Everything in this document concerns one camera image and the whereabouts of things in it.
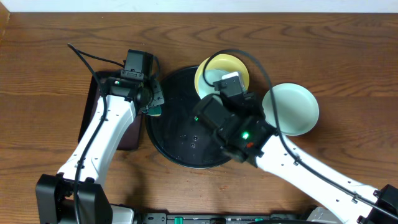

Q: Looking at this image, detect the black rectangular tray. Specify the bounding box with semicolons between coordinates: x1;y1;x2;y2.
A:
77;77;144;151

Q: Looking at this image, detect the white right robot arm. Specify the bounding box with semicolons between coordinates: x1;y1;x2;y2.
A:
193;72;397;223

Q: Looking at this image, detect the green and yellow sponge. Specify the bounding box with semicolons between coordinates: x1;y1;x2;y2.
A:
146;105;162;117

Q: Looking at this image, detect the round black tray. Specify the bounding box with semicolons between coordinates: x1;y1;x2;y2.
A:
146;66;231;169

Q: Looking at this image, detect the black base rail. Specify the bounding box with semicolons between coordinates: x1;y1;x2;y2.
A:
133;213;307;224

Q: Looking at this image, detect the mint green plate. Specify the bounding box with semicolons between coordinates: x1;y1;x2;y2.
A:
272;83;320;136
195;69;229;99

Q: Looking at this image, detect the yellow plate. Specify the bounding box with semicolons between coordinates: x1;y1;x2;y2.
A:
194;54;249;90

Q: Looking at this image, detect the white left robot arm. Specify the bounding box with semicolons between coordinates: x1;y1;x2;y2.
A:
35;50;164;223

